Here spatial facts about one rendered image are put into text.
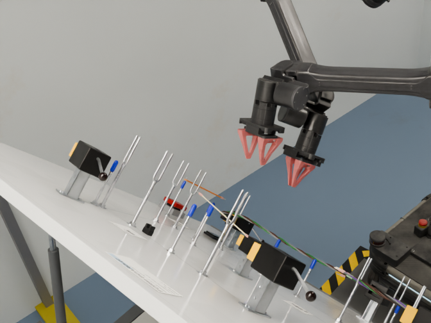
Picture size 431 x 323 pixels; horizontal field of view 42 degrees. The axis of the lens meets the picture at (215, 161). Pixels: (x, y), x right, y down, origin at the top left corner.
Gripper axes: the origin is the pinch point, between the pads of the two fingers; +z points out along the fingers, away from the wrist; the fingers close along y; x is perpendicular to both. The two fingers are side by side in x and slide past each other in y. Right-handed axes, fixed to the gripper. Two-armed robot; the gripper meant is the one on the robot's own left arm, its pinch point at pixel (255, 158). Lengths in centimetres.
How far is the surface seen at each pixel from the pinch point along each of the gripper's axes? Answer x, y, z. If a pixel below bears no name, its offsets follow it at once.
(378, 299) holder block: 18.4, 30.9, 26.7
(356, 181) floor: 167, -88, 48
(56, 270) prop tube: -49, -2, 23
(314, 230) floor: 127, -78, 69
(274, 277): -43, 51, -1
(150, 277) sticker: -60, 49, -3
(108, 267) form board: -65, 48, -5
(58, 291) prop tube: -48, -3, 28
